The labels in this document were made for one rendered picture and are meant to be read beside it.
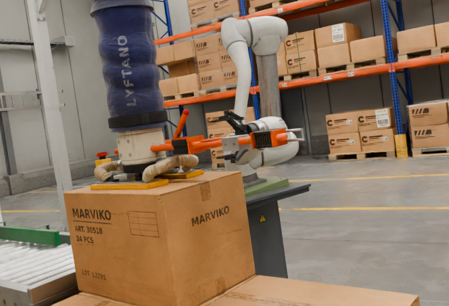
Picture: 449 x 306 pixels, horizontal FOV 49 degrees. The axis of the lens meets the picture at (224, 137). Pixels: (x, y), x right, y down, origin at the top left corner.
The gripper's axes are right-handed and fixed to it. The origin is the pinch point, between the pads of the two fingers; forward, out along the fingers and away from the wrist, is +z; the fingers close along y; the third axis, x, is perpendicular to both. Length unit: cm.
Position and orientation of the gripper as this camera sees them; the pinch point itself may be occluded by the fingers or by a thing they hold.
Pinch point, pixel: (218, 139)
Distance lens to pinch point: 180.8
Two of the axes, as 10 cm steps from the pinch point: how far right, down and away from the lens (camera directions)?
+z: -6.4, 1.3, -7.5
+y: 1.4, 9.9, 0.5
